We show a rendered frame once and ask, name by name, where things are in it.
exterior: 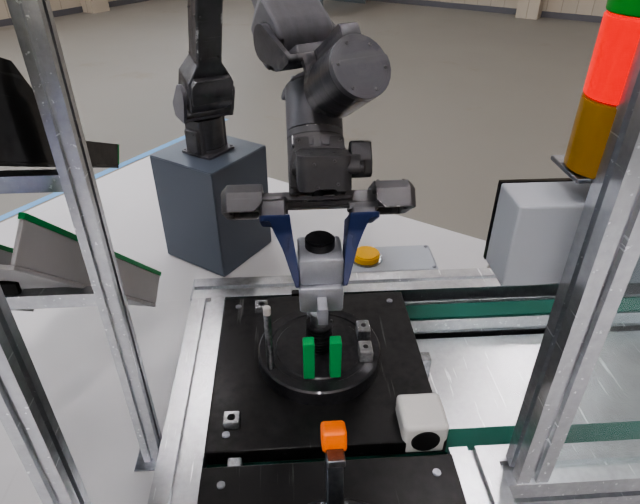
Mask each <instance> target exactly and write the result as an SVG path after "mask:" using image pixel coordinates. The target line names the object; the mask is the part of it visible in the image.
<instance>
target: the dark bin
mask: <svg viewBox="0 0 640 504"><path fill-rule="evenodd" d="M86 144H87V148H88V152H89V156H90V160H91V164H92V167H93V168H119V144H111V143H102V142H92V141H86ZM0 166H13V167H56V165H55V162H54V159H53V155H52V152H51V149H50V145H49V142H48V139H47V135H46V132H45V129H44V125H43V122H42V119H41V115H40V112H39V109H38V105H37V102H36V99H35V95H34V92H33V89H32V88H31V87H30V85H29V84H28V83H27V81H26V80H25V78H24V77H23V76H22V74H21V73H20V72H19V70H18V69H17V68H16V66H15V65H14V64H13V62H12V61H11V60H7V59H4V58H1V57H0Z"/></svg>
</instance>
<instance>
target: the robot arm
mask: <svg viewBox="0 0 640 504"><path fill-rule="evenodd" d="M252 3H253V6H254V9H255V11H254V16H253V21H252V25H251V32H252V35H253V41H254V47H255V51H256V54H257V56H258V58H259V60H261V61H262V63H263V64H264V66H265V67H266V68H267V69H268V70H272V71H275V72H279V71H286V70H292V69H299V68H303V69H304V71H303V72H300V73H298V74H297V75H295V76H294V75H293V76H291V79H290V81H289V82H288V83H287V84H286V85H285V88H284V89H283V92H282V95H281V99H282V100H285V103H286V128H287V153H288V178H289V192H277V193H264V191H263V187H262V184H246V185H227V186H226V187H225V188H224V189H223V190H222V191H221V194H220V196H221V213H222V214H223V215H224V216H225V217H226V219H227V220H248V219H258V218H259V221H260V224H261V226H262V227H271V228H272V230H273V232H274V234H275V236H276V238H277V240H278V242H279V244H280V246H281V248H282V250H283V253H284V255H285V258H286V261H287V264H288V267H289V270H290V273H291V276H292V279H293V282H294V284H295V287H296V288H299V287H300V286H299V269H298V263H297V258H296V252H295V246H294V240H293V234H292V228H291V221H290V215H289V214H288V210H316V209H345V208H347V212H348V213H349V215H348V216H347V217H346V219H345V220H344V236H343V258H344V272H343V286H347V285H348V282H349V279H350V275H351V271H352V267H353V263H354V260H355V256H356V252H357V248H358V245H359V242H360V240H361V237H362V235H363V232H364V230H365V228H366V226H367V224H368V223H372V222H374V221H375V220H376V219H378V218H379V217H380V215H390V214H403V213H406V212H408V211H409V210H411V209H413V208H414V207H416V197H415V187H414V186H413V184H412V183H411V182H410V181H409V180H408V179H406V180H405V179H402V180H379V179H377V180H374V181H373V183H372V184H371V185H370V186H369V187H368V190H351V189H352V178H363V177H371V176H372V146H371V141H369V140H353V141H349V146H348V149H346V148H345V145H344V137H343V123H342V118H344V117H346V116H348V115H350V114H352V113H353V112H355V111H356V110H358V109H359V108H361V107H362V106H364V105H365V104H367V103H369V102H370V101H372V100H373V99H375V98H376V97H378V96H379V95H381V94H382V93H383V92H384V91H385V90H386V88H387V86H388V85H389V82H390V78H391V66H390V61H389V58H388V56H387V54H385V53H384V51H383V50H382V48H381V47H380V46H379V45H378V44H377V42H375V41H374V40H373V39H371V38H370V37H368V36H365V35H363V34H361V31H360V28H359V24H358V22H347V23H339V24H337V25H335V24H334V22H333V21H332V20H331V19H330V17H329V15H328V13H327V12H326V10H325V8H324V7H323V5H322V4H321V2H320V0H252ZM187 4H188V5H187V8H188V38H189V51H188V53H189V54H188V55H187V57H186V58H185V60H184V61H183V63H182V64H181V66H180V67H179V72H178V85H176V89H175V93H174V98H173V107H174V112H175V115H176V117H177V118H178V119H179V120H180V121H182V122H183V123H184V124H185V129H184V133H185V139H186V146H187V147H186V148H184V149H182V153H185V154H189V155H192V156H196V157H199V158H202V159H206V160H212V159H214V158H216V157H218V156H220V155H222V154H224V153H226V152H228V151H230V150H232V149H234V145H232V144H228V143H227V136H226V126H225V116H227V115H233V110H234V98H235V87H234V85H233V83H234V82H233V80H232V78H231V76H230V74H229V73H228V71H227V70H226V68H225V67H224V65H223V63H222V14H223V0H187ZM286 214H288V215H286Z"/></svg>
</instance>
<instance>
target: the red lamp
mask: <svg viewBox="0 0 640 504"><path fill-rule="evenodd" d="M639 39H640V18H637V17H629V16H623V15H619V14H615V13H612V12H609V11H608V10H606V11H605V12H604V14H603V18H602V22H601V25H600V29H599V33H598V36H597V40H596V44H595V47H594V51H593V55H592V58H591V62H590V66H589V69H588V73H587V77H586V80H585V84H584V87H583V92H584V93H585V95H587V96H588V97H590V98H592V99H594V100H596V101H599V102H602V103H606V104H610V105H615V106H617V105H619V102H620V99H621V96H622V93H623V89H624V86H625V83H626V80H627V77H628V74H629V70H630V67H631V64H632V61H633V58H634V55H635V51H636V48H637V45H638V42H639Z"/></svg>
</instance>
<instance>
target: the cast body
mask: <svg viewBox="0 0 640 504"><path fill-rule="evenodd" d="M297 250H298V256H297V261H298V269H299V286H300V287H299V302H300V311H301V312H317V319H318V325H328V311H341V310H342V309H343V296H344V287H343V272H344V258H343V253H342V248H341V242H340V238H339V236H333V235H332V234H331V233H329V232H327V231H322V230H317V231H312V232H310V233H309V234H307V235H306V236H305V237H299V238H298V239H297Z"/></svg>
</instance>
